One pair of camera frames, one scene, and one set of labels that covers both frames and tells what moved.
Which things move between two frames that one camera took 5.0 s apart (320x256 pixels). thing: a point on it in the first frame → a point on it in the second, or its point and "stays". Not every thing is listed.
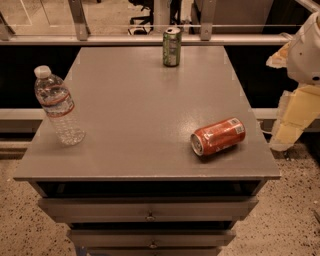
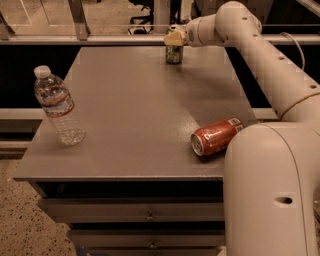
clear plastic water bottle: x=57 y=101 stays
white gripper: x=305 y=56 → x=191 y=36
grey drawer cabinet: x=135 y=185 stays
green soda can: x=172 y=46 stays
